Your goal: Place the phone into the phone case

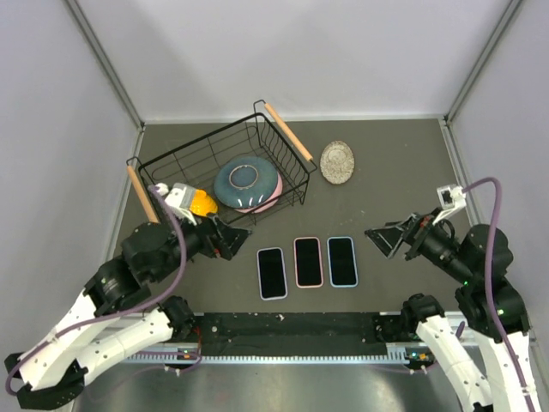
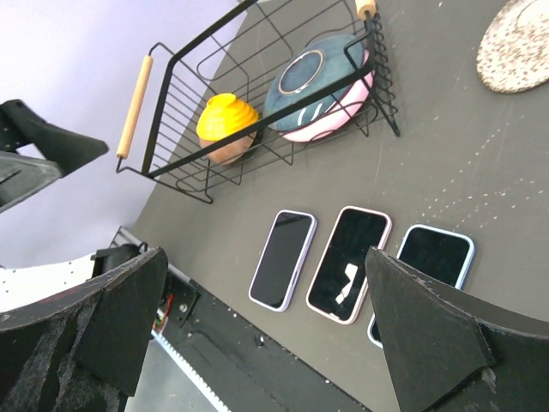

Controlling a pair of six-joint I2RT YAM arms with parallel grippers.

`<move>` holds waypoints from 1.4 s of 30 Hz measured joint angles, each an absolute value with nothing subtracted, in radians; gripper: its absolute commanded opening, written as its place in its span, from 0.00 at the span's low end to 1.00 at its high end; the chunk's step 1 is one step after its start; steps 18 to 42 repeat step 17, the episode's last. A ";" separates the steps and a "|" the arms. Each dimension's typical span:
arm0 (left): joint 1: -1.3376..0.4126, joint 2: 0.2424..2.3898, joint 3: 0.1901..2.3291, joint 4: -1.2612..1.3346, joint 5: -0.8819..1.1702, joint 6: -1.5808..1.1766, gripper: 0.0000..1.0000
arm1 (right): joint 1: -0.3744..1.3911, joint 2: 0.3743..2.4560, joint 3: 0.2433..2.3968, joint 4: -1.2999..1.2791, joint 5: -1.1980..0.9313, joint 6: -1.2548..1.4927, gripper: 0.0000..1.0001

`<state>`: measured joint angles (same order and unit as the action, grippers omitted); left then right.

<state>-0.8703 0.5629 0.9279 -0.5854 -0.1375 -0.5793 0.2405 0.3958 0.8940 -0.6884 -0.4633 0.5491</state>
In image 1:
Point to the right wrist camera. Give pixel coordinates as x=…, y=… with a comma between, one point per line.
x=452, y=200

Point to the speckled oval dish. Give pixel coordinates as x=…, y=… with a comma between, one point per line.
x=337, y=163

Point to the pink phone case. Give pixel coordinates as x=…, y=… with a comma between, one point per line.
x=295, y=262

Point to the lilac phone case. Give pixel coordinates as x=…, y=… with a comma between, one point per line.
x=258, y=274

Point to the pink plate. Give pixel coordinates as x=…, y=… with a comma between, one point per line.
x=270, y=202

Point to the blue glazed ceramic plate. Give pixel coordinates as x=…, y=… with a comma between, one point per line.
x=245, y=182

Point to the black wire dish basket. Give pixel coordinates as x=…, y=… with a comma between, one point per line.
x=263, y=133

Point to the light blue phone case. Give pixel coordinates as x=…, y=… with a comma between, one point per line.
x=329, y=262

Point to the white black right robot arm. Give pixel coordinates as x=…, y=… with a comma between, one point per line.
x=493, y=309

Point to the yellow ribbed bowl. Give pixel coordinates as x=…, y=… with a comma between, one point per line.
x=202, y=204

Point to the dark green smartphone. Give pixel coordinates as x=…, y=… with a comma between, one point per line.
x=342, y=262

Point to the aluminium slotted rail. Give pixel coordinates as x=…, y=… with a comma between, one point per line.
x=180, y=356

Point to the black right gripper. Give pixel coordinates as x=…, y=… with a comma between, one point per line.
x=413, y=230

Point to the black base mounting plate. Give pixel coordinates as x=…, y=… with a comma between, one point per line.
x=305, y=334

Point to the teal edged black smartphone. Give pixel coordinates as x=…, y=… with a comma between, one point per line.
x=272, y=274

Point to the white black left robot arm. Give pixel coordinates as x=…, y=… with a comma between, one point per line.
x=113, y=316

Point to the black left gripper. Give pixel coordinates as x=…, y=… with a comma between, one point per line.
x=228, y=242

